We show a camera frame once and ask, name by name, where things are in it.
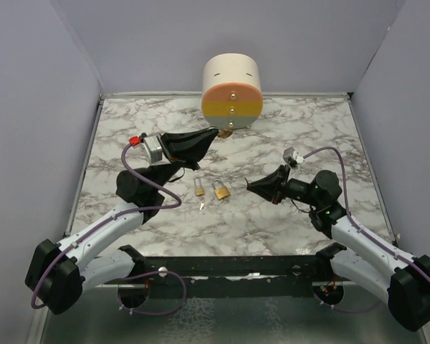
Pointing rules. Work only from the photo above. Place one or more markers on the medium brass padlock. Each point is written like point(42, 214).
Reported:
point(220, 190)

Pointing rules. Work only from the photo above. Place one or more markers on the small brass padlock long shackle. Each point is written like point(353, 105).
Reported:
point(199, 189)

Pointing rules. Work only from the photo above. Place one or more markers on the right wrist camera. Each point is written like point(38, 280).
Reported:
point(292, 158)

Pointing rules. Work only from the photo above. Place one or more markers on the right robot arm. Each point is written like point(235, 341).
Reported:
point(395, 277)

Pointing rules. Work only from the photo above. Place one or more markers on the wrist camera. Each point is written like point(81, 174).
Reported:
point(152, 146)
point(292, 158)

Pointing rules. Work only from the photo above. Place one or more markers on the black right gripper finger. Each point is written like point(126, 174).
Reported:
point(265, 189)
point(267, 178)

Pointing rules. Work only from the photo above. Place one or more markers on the round three-drawer storage box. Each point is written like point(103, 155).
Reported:
point(231, 95)

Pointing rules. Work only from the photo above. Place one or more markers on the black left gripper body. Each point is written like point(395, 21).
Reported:
point(176, 163)

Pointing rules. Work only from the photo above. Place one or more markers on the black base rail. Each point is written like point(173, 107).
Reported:
point(226, 277)

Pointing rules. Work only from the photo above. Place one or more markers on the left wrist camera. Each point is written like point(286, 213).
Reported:
point(152, 146)

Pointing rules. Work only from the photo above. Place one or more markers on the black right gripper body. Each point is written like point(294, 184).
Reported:
point(282, 183)

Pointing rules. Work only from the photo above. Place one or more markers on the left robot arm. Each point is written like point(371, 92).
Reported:
point(60, 272)

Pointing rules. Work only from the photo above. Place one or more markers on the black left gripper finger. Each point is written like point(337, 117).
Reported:
point(199, 154)
point(200, 139)

